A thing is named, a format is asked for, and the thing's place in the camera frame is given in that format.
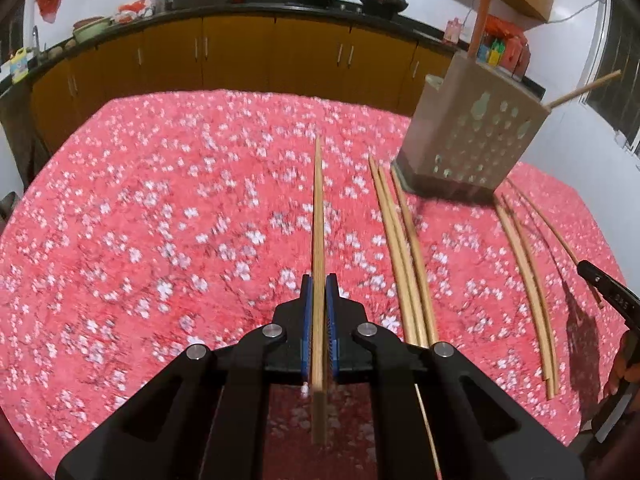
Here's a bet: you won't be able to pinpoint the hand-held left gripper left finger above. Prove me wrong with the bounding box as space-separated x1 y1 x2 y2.
55 274 315 480

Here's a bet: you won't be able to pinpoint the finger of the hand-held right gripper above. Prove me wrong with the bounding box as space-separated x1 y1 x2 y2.
576 259 640 328

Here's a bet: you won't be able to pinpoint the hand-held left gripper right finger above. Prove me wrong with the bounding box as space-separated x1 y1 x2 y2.
325 274 586 480

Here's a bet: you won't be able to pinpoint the wooden chopstick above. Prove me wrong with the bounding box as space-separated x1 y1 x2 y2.
367 155 418 346
467 0 498 58
390 167 443 478
494 199 553 401
509 179 605 310
377 165 429 348
545 70 622 110
310 134 331 448
502 194 560 396

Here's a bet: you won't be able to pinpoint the grey perforated chopstick holder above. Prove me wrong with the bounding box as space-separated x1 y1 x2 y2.
391 51 551 206

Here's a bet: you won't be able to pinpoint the person's right hand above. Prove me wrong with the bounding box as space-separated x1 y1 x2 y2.
602 332 640 401

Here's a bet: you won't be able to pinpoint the window with metal grille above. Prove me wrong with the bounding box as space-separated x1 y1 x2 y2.
582 0 640 156

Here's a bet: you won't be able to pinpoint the large red plastic bag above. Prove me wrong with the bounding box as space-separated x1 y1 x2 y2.
486 15 531 80

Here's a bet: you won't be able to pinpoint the colourful small boxes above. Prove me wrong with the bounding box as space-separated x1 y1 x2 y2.
477 35 503 65

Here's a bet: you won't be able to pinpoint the orange lower kitchen cabinets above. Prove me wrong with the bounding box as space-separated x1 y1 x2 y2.
30 12 456 151

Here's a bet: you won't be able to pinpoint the black kitchen countertop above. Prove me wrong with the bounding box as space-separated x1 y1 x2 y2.
0 0 546 101

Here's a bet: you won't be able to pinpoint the red and white plastic bag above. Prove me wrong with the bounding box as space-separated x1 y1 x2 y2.
116 0 153 23

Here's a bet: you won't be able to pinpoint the green basin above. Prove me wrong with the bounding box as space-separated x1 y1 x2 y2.
72 16 113 43

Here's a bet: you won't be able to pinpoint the yellow detergent bottle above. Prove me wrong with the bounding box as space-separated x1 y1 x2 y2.
8 47 30 84

